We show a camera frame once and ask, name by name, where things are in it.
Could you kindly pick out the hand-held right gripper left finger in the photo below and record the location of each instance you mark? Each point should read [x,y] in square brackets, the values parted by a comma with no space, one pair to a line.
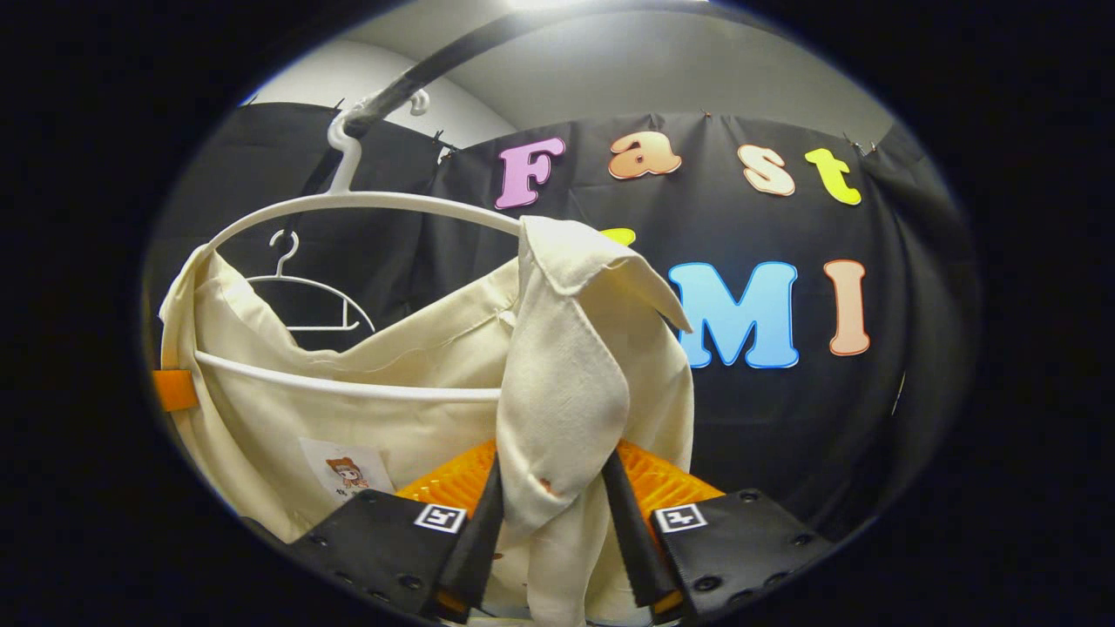
[475,557]

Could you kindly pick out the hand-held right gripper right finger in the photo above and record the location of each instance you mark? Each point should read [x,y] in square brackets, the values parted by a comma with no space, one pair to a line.
[631,540]

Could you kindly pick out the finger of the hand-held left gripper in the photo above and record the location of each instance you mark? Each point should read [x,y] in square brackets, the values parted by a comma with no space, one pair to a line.
[176,390]

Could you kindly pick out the cream button shirt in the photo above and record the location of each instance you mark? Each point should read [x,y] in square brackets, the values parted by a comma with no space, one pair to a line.
[566,392]

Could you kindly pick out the white plastic hanger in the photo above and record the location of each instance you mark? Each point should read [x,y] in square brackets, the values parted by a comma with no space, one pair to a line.
[366,199]
[305,283]

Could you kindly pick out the black clothes rack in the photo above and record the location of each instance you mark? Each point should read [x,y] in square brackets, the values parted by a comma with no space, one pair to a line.
[418,74]

